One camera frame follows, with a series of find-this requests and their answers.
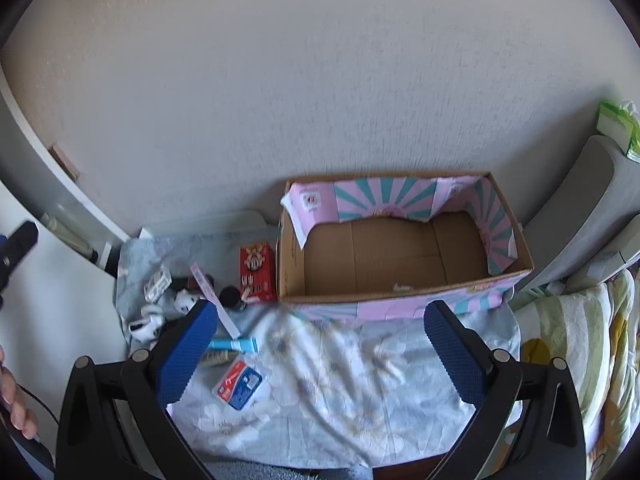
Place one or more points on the small white bracket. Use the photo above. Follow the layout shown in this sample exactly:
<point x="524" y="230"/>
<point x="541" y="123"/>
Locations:
<point x="106" y="255"/>

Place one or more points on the white patterned sock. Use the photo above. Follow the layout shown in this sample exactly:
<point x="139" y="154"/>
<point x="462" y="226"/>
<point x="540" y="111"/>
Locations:
<point x="145" y="325"/>
<point x="183" y="302"/>

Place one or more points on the green tissue pack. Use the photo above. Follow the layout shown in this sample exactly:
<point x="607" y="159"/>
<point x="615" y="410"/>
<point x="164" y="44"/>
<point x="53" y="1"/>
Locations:
<point x="620" y="127"/>

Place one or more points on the pale blue floral cloth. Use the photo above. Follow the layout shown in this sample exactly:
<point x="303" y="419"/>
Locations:
<point x="325" y="385"/>

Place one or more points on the black scrunchie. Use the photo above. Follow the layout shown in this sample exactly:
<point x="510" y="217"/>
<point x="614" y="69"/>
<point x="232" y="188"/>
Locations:
<point x="230" y="296"/>

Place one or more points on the pale green bar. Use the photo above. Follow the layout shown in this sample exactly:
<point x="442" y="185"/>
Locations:
<point x="70" y="235"/>

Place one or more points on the brown wooden block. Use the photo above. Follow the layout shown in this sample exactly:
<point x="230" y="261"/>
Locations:
<point x="65" y="162"/>

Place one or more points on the green striped blanket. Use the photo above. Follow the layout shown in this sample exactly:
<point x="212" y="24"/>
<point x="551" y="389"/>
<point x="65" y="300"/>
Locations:
<point x="590" y="350"/>

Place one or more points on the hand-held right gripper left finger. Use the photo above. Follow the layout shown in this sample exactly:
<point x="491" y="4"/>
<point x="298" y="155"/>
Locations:
<point x="189" y="355"/>

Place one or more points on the white cabinet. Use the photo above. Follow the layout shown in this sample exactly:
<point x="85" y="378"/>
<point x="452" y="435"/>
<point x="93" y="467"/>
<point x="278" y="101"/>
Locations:
<point x="45" y="310"/>

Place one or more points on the long red black cosmetics box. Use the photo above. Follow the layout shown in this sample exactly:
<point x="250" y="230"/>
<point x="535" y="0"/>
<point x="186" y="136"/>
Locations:
<point x="215" y="300"/>

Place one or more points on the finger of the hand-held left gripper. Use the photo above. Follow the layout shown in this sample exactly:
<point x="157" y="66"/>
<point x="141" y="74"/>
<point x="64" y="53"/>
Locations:
<point x="2" y="246"/>
<point x="24" y="242"/>

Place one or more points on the person's left hand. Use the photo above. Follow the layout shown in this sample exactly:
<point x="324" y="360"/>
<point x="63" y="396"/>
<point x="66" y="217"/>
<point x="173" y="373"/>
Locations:
<point x="15" y="400"/>

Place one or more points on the cardboard box with pink lining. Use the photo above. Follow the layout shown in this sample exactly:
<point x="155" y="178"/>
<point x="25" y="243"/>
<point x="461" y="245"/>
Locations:
<point x="375" y="260"/>

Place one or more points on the white box with black pattern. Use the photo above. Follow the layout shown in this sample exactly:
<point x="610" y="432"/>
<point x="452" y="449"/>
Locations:
<point x="157" y="284"/>

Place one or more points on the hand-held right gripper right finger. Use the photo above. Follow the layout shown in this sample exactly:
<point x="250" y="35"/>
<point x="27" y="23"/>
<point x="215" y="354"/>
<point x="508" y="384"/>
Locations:
<point x="452" y="355"/>

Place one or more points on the blue and red card packet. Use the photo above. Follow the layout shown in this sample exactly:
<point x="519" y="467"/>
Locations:
<point x="237" y="385"/>

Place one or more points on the blue terry towel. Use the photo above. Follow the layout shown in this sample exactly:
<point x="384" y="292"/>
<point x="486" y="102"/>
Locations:
<point x="280" y="473"/>

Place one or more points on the red snack box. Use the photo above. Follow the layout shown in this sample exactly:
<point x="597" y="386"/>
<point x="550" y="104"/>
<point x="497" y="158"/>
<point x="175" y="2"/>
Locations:
<point x="257" y="270"/>

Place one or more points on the blue tube with white cap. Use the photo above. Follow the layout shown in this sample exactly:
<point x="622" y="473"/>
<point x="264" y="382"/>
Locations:
<point x="232" y="344"/>

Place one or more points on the pale grey cushion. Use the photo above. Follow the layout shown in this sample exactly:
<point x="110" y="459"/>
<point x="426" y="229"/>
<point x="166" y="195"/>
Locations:
<point x="607" y="255"/>

